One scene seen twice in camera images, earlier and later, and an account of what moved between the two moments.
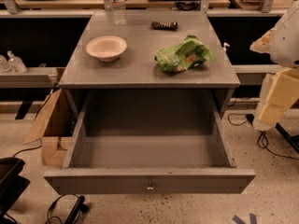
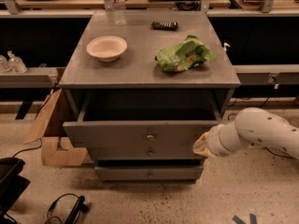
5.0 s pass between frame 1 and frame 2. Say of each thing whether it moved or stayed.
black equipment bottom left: stayed
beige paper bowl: stayed
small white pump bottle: stayed
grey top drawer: moved
